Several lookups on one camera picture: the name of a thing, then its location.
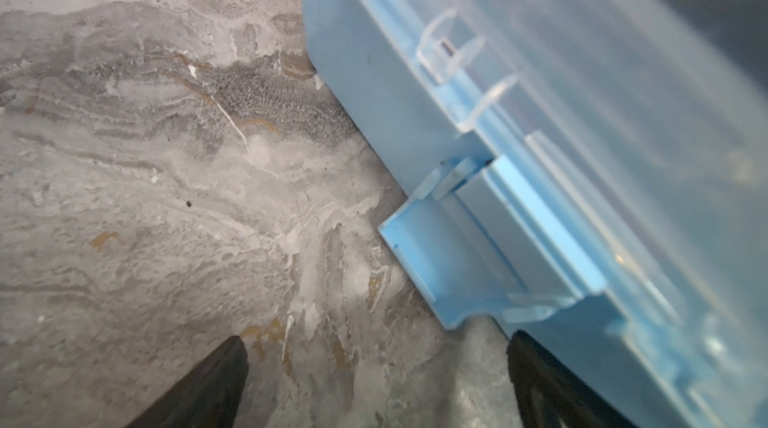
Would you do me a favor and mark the light blue plastic tool box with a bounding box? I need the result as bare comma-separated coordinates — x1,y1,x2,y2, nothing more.
301,0,767,427

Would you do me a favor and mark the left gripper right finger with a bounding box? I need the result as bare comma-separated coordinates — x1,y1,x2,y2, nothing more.
507,331,633,428

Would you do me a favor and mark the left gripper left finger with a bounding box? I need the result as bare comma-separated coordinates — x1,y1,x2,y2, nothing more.
127,336,249,428

